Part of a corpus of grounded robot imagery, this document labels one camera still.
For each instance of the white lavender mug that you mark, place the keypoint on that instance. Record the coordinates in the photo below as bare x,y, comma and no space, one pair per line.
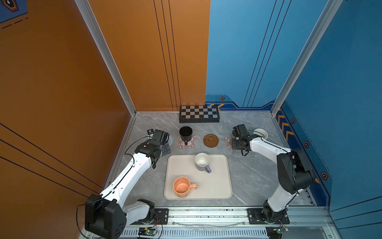
202,161

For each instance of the orange pink mug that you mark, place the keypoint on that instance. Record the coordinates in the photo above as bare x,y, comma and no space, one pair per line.
182,187

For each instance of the beige serving tray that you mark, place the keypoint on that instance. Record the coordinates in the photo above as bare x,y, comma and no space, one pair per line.
214,185

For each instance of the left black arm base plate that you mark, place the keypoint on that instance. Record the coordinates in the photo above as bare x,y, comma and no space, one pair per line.
162,214

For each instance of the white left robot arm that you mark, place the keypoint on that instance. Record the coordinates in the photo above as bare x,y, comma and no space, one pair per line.
105,213

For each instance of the small right circuit board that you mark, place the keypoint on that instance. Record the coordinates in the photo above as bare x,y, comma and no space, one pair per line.
276,232

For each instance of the green circuit board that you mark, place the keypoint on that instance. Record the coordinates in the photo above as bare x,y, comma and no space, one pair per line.
147,232

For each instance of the aluminium left corner post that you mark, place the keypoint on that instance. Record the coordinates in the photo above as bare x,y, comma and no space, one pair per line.
100,41

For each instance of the aluminium right corner post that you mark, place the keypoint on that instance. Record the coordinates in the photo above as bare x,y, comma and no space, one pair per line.
304,26

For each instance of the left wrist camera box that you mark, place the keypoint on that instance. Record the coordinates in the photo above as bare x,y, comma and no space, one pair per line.
158,137

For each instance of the aluminium front rail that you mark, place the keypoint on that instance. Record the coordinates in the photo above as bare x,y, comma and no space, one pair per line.
229,222

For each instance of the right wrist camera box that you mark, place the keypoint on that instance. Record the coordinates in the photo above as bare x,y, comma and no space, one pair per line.
240,132

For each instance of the pink flower coaster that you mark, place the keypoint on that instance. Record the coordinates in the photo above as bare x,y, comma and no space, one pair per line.
191,143
227,140

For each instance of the brown wooden round coaster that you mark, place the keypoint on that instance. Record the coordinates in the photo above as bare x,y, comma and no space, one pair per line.
211,140

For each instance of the aluminium corner post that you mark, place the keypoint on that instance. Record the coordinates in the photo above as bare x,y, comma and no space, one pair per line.
100,41
304,26

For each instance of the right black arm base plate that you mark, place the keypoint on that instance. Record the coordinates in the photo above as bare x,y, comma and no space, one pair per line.
258,216

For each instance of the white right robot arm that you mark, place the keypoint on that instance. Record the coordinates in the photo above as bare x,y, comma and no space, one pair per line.
294,174

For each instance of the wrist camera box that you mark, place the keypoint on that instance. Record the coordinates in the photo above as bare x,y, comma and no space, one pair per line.
158,137
240,132

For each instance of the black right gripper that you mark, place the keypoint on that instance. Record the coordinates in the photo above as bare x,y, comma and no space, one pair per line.
234,146

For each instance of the black mug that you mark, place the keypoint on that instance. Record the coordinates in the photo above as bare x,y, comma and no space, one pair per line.
186,133

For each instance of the black white chessboard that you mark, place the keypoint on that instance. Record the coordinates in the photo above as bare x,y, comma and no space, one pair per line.
199,114

